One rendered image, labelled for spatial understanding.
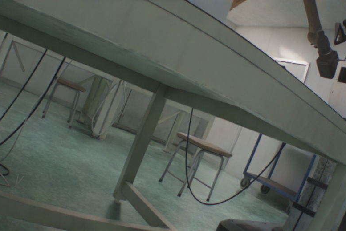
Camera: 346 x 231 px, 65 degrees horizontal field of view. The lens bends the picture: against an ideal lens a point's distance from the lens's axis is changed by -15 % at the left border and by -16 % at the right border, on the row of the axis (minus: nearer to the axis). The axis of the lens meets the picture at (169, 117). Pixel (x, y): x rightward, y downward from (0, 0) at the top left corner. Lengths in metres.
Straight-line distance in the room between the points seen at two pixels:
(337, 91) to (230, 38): 1.09
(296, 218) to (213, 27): 1.15
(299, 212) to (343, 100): 0.55
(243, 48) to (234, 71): 0.04
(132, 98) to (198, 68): 4.72
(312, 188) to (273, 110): 0.95
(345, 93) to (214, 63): 1.09
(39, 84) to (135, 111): 1.68
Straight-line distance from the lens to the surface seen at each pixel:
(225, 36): 0.44
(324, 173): 1.44
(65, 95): 5.26
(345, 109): 1.44
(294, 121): 0.58
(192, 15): 0.41
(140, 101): 5.18
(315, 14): 1.56
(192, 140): 2.52
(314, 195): 1.43
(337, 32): 0.97
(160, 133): 5.48
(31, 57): 5.14
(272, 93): 0.51
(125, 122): 5.16
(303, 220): 1.43
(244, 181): 4.25
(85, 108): 4.18
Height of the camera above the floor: 0.61
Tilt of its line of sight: 1 degrees down
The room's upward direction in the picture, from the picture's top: 23 degrees clockwise
